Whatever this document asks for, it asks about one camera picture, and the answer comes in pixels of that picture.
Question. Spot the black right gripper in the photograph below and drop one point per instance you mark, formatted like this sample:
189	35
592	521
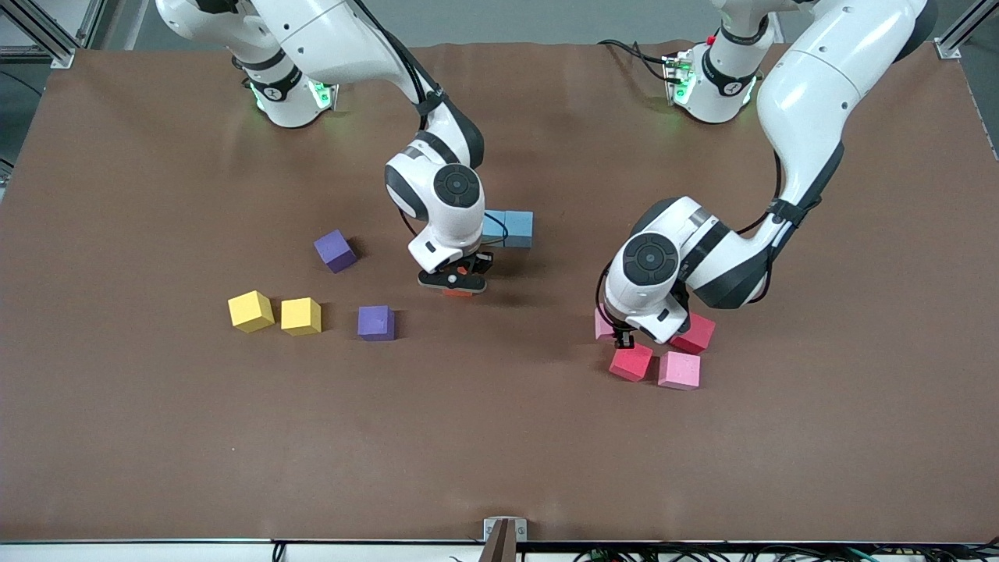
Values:
478	264

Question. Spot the red foam cube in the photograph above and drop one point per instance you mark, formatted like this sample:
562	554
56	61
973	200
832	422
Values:
697	337
631	364

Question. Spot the orange foam cube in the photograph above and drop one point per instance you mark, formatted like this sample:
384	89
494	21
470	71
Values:
459	293

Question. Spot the blue foam cube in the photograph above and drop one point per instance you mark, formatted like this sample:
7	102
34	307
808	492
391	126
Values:
495	228
519	228

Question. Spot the light pink dimpled foam cube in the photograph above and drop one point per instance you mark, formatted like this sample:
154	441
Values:
678	369

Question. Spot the purple foam cube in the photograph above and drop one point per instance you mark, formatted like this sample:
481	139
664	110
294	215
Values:
375	321
334	248

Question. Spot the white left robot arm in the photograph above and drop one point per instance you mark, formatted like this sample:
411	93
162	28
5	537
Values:
819	78

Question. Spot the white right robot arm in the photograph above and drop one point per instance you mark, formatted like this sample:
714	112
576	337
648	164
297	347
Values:
449	226

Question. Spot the brown table mat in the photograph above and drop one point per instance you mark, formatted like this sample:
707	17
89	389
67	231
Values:
499	437

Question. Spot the yellow foam cube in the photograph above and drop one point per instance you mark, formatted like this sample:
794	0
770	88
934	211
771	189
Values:
250	309
300	314

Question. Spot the gray metal mounting bracket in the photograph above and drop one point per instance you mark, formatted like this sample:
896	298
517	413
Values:
490	529

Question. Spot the brown camera pole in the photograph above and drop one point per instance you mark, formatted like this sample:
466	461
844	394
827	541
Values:
501	551

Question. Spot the aluminium frame post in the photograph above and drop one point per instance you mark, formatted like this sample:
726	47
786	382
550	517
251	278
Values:
952	48
64	57

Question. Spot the white table edge rail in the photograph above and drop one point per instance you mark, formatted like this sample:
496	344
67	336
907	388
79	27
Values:
117	556

